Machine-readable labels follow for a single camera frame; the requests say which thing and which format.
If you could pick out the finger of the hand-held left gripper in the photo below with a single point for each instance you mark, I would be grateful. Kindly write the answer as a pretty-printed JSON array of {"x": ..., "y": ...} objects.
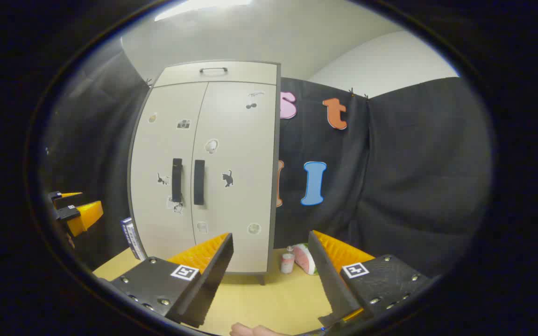
[
  {"x": 61, "y": 194},
  {"x": 84, "y": 217}
]

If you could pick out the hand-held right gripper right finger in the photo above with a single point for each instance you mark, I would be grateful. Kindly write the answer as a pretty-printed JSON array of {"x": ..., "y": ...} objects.
[{"x": 329, "y": 284}]

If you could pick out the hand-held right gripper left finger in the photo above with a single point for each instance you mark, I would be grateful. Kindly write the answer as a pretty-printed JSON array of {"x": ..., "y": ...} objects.
[{"x": 213, "y": 280}]

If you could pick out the grey shoe cabinet door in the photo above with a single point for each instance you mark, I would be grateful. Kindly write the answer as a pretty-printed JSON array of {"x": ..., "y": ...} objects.
[
  {"x": 157, "y": 224},
  {"x": 236, "y": 210}
]

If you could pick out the grey shoe cabinet body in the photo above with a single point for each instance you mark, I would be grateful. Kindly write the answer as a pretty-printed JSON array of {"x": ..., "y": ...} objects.
[{"x": 278, "y": 130}]

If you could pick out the grey cabinet drawer front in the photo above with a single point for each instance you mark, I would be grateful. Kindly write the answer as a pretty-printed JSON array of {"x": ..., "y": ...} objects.
[{"x": 250, "y": 74}]

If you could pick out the watermelon slice toy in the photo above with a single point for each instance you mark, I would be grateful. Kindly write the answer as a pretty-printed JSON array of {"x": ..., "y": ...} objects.
[{"x": 302, "y": 259}]

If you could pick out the small pink white bottle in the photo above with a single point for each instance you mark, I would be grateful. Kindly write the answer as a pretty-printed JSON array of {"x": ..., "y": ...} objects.
[{"x": 287, "y": 263}]

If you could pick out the black backdrop cloth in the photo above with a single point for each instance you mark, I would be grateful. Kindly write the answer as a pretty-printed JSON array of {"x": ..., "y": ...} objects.
[{"x": 414, "y": 163}]

